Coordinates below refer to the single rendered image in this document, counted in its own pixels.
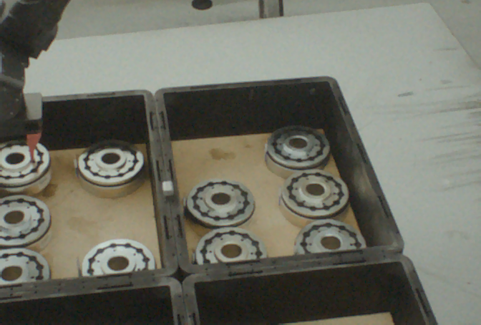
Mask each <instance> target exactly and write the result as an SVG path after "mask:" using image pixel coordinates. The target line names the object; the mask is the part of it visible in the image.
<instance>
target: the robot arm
mask: <svg viewBox="0 0 481 325"><path fill-rule="evenodd" d="M70 1H71V0H0V137H6V136H15V135H27V141H28V146H29V155H30V158H31V161H33V160H34V150H35V148H36V146H37V144H38V142H39V139H40V137H41V136H42V124H43V117H42V107H43V99H42V94H41V92H32V93H24V86H25V84H26V74H25V68H26V69H28V68H29V65H30V60H29V58H32V59H35V60H37V59H38V58H39V56H40V54H41V53H42V51H45V52H47V50H48V49H49V48H50V46H51V44H52V42H53V41H54V39H55V37H56V35H57V32H58V28H59V26H58V23H59V22H60V20H61V19H62V14H63V12H64V10H65V9H66V7H67V5H68V4H69V2H70Z"/></svg>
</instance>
